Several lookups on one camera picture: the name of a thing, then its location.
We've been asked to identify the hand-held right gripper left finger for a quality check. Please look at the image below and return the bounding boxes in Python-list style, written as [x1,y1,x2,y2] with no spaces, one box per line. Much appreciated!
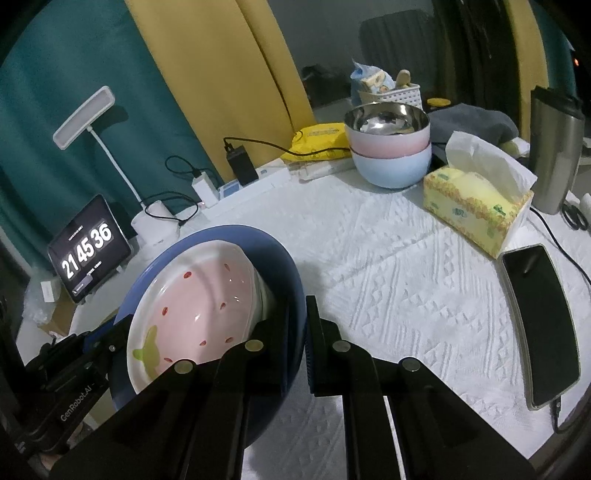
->
[48,295,303,480]

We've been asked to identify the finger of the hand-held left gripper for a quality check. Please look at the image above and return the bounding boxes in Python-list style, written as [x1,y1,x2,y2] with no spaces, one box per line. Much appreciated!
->
[82,318,136,360]

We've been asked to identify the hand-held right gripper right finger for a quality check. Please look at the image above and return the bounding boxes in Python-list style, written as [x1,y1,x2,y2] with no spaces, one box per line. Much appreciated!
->
[305,295,536,480]

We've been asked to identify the pink dotted bowl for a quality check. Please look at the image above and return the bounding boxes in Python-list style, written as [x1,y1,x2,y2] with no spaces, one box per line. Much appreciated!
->
[126,240,278,395]

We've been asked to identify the large blue bowl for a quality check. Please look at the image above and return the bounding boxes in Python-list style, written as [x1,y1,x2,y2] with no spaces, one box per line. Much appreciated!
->
[111,224,308,450]

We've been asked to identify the cardboard box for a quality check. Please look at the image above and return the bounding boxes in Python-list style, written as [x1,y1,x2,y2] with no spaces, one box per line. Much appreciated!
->
[37,300,77,337]

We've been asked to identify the clear plastic bag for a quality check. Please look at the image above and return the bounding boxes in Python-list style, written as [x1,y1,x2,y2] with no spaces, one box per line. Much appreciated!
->
[21,277,51,324]

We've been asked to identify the tablet showing clock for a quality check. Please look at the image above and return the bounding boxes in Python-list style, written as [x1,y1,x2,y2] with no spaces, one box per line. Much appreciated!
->
[47,194,134,304]

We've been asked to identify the white textured tablecloth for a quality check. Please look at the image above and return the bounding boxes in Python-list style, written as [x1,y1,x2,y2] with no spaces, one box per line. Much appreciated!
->
[69,157,591,480]

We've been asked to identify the white power strip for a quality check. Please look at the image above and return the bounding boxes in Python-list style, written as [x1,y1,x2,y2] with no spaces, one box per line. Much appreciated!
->
[217,157,354,199]

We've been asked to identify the white charger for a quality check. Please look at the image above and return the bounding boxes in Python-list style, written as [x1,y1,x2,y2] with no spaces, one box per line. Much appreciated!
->
[191,170,219,208]

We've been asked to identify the black charger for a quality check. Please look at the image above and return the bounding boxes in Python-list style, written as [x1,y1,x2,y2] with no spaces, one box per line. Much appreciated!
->
[225,145,258,186]

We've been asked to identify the light blue bowl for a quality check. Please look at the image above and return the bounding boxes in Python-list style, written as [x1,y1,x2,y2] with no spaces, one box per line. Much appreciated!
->
[352,141,433,189]

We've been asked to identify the yellow packet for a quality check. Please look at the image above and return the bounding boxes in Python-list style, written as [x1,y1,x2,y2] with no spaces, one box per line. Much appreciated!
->
[281,122,354,162]

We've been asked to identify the yellow tissue box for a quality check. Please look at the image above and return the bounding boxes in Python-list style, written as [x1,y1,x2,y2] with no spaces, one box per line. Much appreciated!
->
[423,130,539,259]

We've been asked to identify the white desk lamp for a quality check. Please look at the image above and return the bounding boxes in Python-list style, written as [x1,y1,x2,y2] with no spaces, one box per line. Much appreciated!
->
[52,86,181,250]

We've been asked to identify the steel-lined pink bowl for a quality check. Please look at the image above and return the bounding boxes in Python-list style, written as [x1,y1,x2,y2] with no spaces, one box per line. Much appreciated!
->
[344,104,431,158]

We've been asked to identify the black smartphone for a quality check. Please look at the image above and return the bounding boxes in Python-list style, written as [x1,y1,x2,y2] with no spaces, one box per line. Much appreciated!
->
[500,244,581,411]

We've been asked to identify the teal curtain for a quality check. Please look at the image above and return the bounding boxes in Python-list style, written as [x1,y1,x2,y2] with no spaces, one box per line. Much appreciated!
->
[540,14,578,97]
[0,0,227,278]

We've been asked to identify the white slotted basket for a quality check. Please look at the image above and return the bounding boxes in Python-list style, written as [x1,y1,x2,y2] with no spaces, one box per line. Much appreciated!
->
[358,83,422,109]

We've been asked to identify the pale printed packet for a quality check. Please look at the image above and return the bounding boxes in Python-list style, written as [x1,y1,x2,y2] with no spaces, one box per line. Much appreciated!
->
[360,71,393,93]

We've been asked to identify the yellow curtain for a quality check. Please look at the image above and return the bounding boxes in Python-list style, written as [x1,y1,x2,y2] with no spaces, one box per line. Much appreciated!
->
[503,0,548,139]
[124,0,317,185]

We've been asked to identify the grey cloth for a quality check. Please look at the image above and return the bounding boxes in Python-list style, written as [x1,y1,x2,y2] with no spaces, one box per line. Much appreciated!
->
[427,104,520,148]

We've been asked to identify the black scissors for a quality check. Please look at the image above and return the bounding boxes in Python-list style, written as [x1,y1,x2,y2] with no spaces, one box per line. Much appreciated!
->
[561,200,589,232]

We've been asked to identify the steel tumbler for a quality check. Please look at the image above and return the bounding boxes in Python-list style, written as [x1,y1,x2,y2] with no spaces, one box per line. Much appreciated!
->
[529,85,585,215]

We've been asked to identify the dark glass window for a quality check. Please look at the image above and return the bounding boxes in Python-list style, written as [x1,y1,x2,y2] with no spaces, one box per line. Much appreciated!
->
[259,0,522,112]

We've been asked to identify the black lamp cable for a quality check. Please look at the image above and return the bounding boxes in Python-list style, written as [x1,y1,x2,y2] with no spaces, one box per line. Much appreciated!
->
[144,194,204,227]

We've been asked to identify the black charger cable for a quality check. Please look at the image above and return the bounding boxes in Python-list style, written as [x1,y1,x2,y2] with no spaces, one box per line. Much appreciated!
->
[223,136,352,158]
[165,155,204,178]

